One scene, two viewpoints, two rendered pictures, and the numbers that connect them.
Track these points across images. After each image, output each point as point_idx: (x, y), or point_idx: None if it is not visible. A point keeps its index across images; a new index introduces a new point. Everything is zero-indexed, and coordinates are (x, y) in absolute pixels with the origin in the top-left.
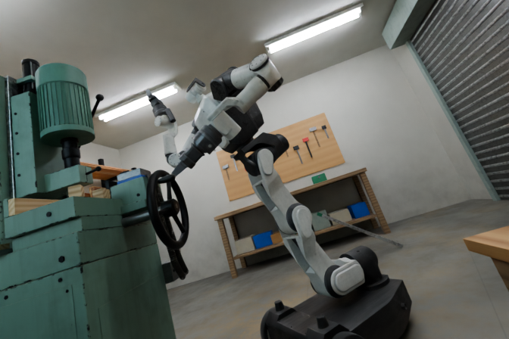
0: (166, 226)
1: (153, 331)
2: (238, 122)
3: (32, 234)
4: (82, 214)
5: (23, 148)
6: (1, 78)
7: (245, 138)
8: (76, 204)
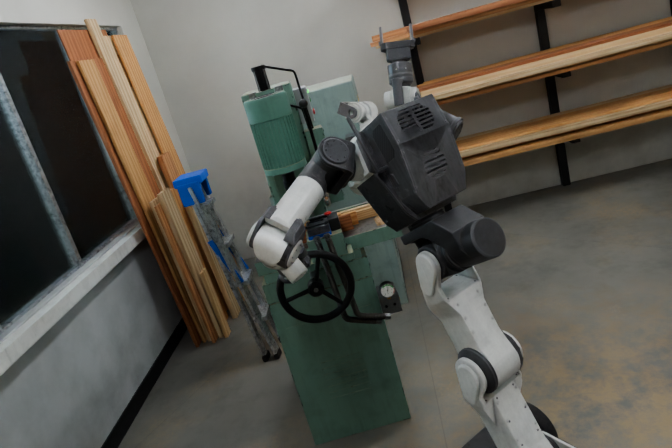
0: (333, 289)
1: (352, 346)
2: (380, 206)
3: None
4: (265, 274)
5: None
6: (246, 98)
7: (398, 227)
8: (258, 268)
